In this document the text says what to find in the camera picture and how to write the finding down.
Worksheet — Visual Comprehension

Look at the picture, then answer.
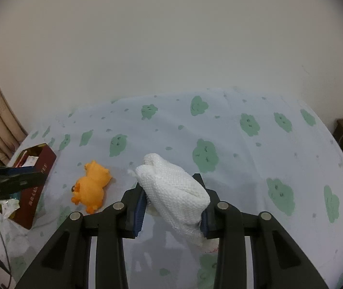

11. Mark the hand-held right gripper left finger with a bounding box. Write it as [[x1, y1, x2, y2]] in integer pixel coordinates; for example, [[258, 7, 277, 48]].
[[16, 184, 146, 289]]

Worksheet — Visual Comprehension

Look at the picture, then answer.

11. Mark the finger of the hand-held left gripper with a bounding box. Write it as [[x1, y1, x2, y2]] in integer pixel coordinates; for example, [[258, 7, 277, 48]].
[[0, 172, 47, 194], [0, 165, 40, 178]]

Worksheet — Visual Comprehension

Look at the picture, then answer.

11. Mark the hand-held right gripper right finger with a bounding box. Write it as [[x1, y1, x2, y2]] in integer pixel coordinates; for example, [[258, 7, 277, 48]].
[[192, 173, 330, 289]]

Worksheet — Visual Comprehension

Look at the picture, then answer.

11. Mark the dark red tin box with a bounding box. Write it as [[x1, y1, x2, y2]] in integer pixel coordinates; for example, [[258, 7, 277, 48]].
[[7, 144, 57, 230]]

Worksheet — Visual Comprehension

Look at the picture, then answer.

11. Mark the white textured cloth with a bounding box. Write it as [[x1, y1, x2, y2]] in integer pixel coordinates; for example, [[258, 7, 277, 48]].
[[134, 153, 211, 246]]

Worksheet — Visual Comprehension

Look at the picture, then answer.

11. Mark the orange plush toy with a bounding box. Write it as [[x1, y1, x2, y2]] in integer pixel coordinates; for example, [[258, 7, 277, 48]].
[[71, 160, 112, 215]]

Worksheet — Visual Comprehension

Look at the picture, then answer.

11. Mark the blue bedsheet with green print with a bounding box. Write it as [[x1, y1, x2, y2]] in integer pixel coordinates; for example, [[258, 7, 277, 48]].
[[0, 88, 343, 289]]

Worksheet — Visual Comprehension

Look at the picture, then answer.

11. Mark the thin black cable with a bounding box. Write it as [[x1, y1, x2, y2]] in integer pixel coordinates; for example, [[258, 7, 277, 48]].
[[0, 214, 13, 289]]

